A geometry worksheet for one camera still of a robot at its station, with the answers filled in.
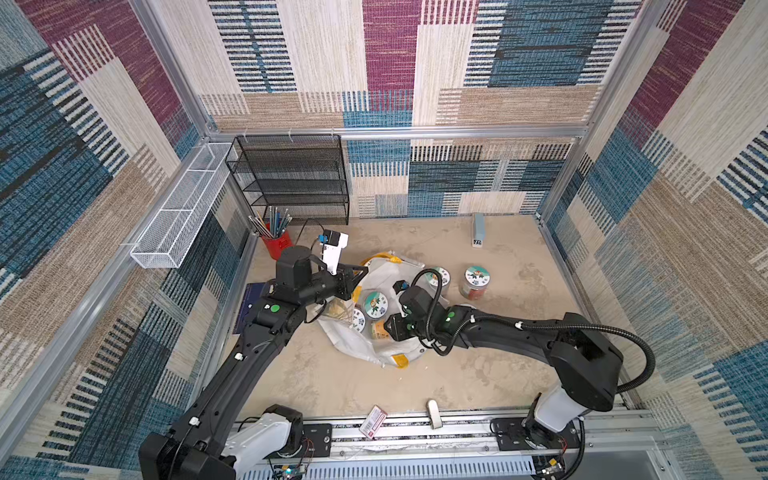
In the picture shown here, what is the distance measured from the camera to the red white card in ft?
2.49

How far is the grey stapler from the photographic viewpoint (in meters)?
1.12

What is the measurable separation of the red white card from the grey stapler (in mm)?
656

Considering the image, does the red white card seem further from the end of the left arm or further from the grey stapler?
the grey stapler
